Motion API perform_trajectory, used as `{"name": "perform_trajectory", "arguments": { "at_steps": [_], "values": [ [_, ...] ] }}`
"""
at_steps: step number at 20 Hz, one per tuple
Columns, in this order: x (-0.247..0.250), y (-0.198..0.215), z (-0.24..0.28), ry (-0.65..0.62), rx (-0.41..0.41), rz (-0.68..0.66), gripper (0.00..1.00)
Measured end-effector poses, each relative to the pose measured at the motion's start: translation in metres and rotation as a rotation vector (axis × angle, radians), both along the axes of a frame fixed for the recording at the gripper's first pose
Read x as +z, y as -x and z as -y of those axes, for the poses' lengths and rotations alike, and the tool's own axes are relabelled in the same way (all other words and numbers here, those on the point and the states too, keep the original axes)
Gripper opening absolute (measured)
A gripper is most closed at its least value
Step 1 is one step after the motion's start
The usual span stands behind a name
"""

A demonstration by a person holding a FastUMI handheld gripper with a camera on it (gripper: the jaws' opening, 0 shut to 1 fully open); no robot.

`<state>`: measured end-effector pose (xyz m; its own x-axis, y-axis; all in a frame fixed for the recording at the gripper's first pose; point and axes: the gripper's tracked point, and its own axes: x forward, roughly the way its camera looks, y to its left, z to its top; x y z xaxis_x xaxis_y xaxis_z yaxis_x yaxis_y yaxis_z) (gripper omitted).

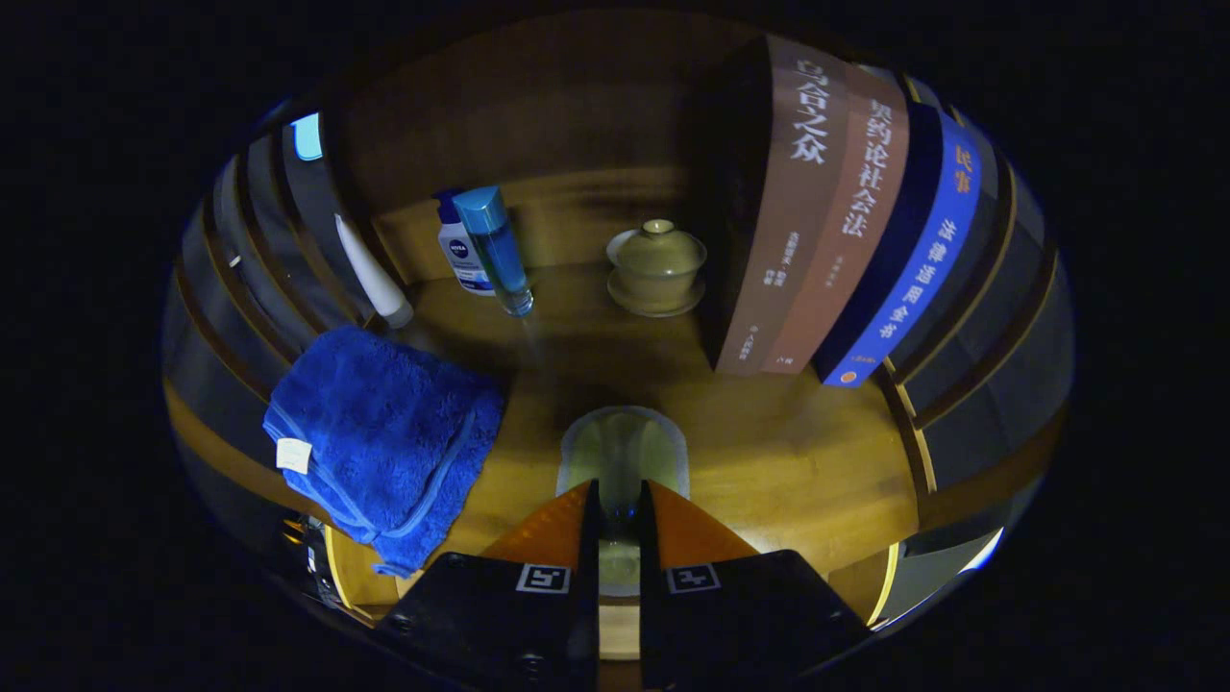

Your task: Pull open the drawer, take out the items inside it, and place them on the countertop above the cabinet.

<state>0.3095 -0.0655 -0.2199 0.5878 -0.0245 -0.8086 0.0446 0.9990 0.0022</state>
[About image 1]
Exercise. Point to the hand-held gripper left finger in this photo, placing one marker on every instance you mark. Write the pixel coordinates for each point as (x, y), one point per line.
(588, 596)

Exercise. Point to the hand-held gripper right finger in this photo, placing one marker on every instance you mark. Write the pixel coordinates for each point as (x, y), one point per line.
(651, 615)

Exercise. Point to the green brush with white pad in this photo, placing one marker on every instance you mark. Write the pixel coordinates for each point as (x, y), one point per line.
(623, 452)

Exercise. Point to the wooden countertop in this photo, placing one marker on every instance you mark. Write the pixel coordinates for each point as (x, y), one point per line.
(769, 452)

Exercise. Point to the brown wooden cabinet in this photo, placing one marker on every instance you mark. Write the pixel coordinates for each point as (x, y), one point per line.
(577, 115)

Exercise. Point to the folded blue towel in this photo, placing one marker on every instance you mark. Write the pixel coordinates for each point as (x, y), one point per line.
(384, 432)

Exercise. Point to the beige lidded tea bowl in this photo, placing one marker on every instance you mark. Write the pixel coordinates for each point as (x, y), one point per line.
(658, 264)

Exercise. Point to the teal transparent bottle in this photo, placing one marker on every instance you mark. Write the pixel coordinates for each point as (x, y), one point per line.
(500, 255)

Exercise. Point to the white lotion bottle blue cap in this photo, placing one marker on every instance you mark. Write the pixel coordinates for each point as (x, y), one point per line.
(459, 255)

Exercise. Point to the white tube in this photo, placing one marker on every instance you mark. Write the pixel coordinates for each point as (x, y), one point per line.
(375, 279)

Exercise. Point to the dark brown book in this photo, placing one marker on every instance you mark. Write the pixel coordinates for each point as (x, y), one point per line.
(788, 240)

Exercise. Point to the reddish brown book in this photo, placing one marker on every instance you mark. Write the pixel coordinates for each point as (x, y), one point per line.
(855, 221)

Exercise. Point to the blue book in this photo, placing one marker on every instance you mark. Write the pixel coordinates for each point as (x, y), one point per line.
(922, 259)

